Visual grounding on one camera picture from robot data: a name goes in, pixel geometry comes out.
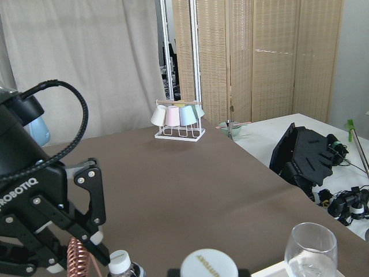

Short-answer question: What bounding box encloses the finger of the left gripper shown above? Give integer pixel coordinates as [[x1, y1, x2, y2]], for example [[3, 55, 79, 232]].
[[29, 158, 110, 265], [1, 214, 65, 274]]

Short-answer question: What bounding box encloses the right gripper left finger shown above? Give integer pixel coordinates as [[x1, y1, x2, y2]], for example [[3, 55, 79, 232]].
[[167, 268, 181, 277]]

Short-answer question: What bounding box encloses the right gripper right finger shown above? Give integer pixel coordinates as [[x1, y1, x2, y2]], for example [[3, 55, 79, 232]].
[[238, 268, 250, 277]]

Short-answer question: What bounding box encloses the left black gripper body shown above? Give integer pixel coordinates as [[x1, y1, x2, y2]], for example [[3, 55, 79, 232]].
[[0, 164, 76, 260]]

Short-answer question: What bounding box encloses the copper wire bottle basket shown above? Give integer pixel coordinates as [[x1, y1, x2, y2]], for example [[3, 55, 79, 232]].
[[67, 237, 102, 277]]

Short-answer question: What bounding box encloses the tea bottle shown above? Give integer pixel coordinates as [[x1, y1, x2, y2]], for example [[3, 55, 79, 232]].
[[107, 250, 146, 277], [180, 248, 239, 277]]

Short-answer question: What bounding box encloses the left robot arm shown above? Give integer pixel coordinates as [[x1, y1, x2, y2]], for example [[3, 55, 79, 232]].
[[1, 80, 110, 276]]

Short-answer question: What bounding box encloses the white rabbit tray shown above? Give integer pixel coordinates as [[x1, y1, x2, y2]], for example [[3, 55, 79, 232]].
[[250, 260, 289, 277]]

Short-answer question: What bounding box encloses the clear wine glass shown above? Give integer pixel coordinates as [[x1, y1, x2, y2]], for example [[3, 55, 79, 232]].
[[284, 222, 338, 277]]

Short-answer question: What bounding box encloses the white cup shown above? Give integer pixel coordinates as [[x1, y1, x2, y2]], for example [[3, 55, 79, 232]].
[[150, 104, 167, 127]]

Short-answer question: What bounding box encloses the black bag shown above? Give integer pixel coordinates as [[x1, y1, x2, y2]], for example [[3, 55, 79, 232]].
[[269, 123, 334, 188]]

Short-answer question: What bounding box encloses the pink cup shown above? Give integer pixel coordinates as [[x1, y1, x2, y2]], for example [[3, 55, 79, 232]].
[[165, 106, 180, 127]]

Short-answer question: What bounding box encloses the white cup rack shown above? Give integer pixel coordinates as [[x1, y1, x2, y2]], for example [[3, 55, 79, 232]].
[[154, 100, 205, 142]]

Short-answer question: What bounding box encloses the light green bowl background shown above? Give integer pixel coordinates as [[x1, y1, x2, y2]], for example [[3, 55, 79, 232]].
[[216, 121, 251, 136]]

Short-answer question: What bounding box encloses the blue cup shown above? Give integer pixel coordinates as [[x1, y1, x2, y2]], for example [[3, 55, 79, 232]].
[[179, 106, 196, 126]]

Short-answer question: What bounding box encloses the green cup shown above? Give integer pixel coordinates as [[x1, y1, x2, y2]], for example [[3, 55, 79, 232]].
[[193, 104, 205, 119]]

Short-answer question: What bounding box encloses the bamboo folding screen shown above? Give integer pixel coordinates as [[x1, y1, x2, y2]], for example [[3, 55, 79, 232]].
[[172, 0, 345, 127]]

